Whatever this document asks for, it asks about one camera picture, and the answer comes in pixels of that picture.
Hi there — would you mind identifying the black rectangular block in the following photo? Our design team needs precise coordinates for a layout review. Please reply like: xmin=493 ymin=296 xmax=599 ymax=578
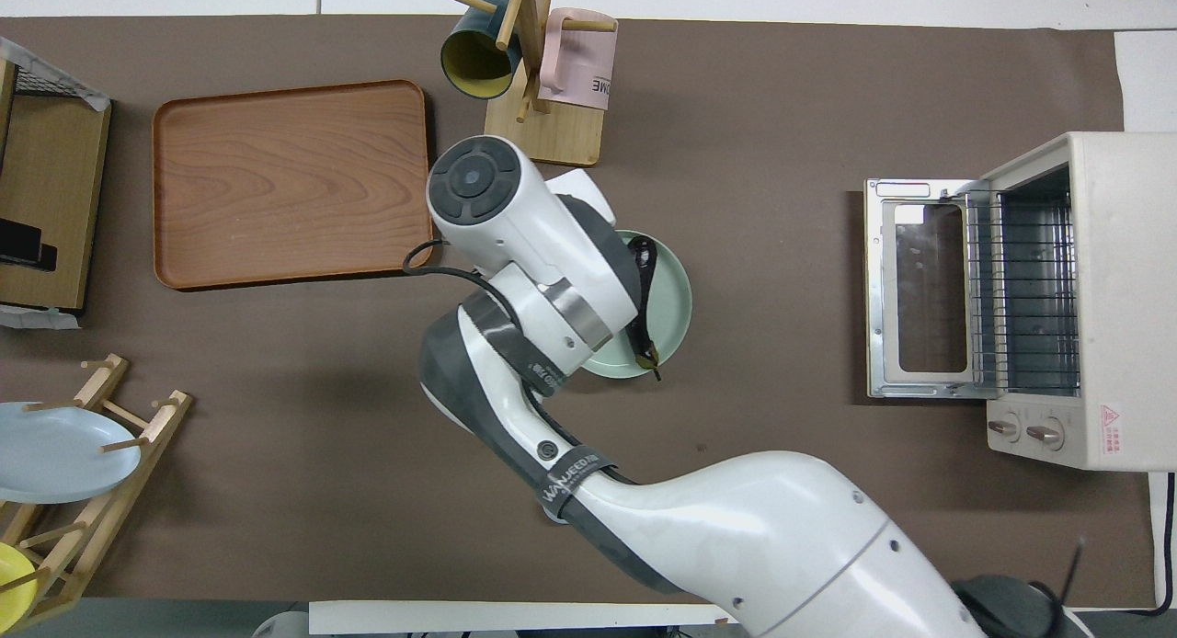
xmin=0 ymin=216 xmax=59 ymax=272

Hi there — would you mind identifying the brown wooden tray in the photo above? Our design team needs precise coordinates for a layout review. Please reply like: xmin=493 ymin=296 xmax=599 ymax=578
xmin=151 ymin=78 xmax=435 ymax=292

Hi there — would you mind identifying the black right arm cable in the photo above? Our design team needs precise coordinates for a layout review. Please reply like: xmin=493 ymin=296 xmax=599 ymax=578
xmin=401 ymin=237 xmax=518 ymax=319

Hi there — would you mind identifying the brown table mat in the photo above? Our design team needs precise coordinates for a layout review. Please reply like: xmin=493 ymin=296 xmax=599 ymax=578
xmin=0 ymin=14 xmax=1157 ymax=611

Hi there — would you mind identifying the glass oven door with handle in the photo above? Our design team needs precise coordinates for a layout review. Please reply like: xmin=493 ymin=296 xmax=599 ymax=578
xmin=863 ymin=177 xmax=992 ymax=401

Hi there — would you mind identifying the dark blue mug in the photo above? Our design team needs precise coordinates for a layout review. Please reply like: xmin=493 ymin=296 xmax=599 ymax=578
xmin=439 ymin=0 xmax=526 ymax=102

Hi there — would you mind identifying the light blue plate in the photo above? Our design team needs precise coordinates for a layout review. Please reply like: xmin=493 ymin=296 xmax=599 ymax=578
xmin=0 ymin=401 xmax=144 ymax=506

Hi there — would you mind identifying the white paper scrap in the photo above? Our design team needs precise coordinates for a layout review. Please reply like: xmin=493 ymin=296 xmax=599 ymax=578
xmin=0 ymin=304 xmax=86 ymax=333

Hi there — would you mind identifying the metal oven wire rack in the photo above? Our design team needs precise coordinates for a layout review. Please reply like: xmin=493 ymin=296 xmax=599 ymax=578
xmin=940 ymin=188 xmax=1082 ymax=389

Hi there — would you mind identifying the wooden box with black device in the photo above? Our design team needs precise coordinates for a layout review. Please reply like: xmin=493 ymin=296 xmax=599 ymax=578
xmin=0 ymin=94 xmax=114 ymax=313

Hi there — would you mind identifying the black oven power cable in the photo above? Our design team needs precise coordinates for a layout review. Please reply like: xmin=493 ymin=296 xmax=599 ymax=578
xmin=1144 ymin=471 xmax=1177 ymax=618

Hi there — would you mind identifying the green plate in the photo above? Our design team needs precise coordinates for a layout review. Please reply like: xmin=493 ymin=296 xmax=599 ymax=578
xmin=579 ymin=229 xmax=694 ymax=381

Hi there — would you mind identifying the wooden mug tree stand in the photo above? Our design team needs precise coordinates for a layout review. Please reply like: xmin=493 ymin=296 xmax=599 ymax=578
xmin=439 ymin=0 xmax=619 ymax=168

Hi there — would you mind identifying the pink mug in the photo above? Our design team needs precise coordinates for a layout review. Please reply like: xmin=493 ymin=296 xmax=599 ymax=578
xmin=537 ymin=7 xmax=620 ymax=113

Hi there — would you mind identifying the wooden plate rack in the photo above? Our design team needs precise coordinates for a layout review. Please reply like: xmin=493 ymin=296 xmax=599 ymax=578
xmin=0 ymin=353 xmax=195 ymax=635

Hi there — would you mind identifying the black wire basket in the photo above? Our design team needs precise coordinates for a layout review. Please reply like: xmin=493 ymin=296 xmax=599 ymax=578
xmin=0 ymin=37 xmax=104 ymax=101

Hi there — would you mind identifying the light wooden board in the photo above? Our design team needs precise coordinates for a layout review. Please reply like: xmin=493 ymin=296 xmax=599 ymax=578
xmin=0 ymin=57 xmax=19 ymax=176

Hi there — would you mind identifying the yellow plate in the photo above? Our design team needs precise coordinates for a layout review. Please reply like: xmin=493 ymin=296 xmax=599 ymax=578
xmin=0 ymin=541 xmax=40 ymax=629

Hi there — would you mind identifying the dark purple eggplant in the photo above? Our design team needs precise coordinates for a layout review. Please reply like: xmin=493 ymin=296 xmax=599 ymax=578
xmin=626 ymin=235 xmax=666 ymax=383

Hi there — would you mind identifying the white toaster oven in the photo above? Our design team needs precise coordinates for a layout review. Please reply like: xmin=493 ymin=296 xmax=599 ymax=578
xmin=961 ymin=131 xmax=1177 ymax=473

